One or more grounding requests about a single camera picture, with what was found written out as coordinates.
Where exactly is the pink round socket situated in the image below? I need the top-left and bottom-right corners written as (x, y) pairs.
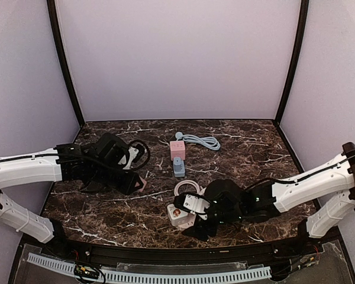
top-left (176, 221), bottom-right (194, 231)

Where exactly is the blue power strip cable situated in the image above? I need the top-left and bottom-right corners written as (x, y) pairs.
top-left (176, 131), bottom-right (221, 151)

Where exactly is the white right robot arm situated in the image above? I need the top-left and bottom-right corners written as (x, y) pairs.
top-left (173, 142), bottom-right (355, 241)

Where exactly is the small pink charger plug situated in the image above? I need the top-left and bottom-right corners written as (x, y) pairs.
top-left (138, 177), bottom-right (147, 192)

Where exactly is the black left corner post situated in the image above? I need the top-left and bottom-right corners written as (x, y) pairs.
top-left (46, 0), bottom-right (85, 128)

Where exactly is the black right corner post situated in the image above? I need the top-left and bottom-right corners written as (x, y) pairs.
top-left (274, 0), bottom-right (309, 128)

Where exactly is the pink cube socket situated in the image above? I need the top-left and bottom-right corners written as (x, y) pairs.
top-left (169, 140), bottom-right (186, 160)

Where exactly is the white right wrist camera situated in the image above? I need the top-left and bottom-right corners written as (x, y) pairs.
top-left (173, 192), bottom-right (211, 215)

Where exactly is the white cube socket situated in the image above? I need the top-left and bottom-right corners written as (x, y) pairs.
top-left (167, 204), bottom-right (196, 227)

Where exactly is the white slotted cable duct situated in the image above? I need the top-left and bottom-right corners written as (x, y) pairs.
top-left (27, 253), bottom-right (272, 283)

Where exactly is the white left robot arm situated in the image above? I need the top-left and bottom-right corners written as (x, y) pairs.
top-left (0, 133), bottom-right (150, 244)

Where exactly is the pink cable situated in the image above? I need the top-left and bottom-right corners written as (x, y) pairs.
top-left (175, 180), bottom-right (208, 198)

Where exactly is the small circuit board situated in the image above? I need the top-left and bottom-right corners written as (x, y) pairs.
top-left (73, 264), bottom-right (101, 280)

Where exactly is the black corner post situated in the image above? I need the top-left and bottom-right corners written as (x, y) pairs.
top-left (274, 0), bottom-right (309, 128)
top-left (46, 0), bottom-right (85, 128)

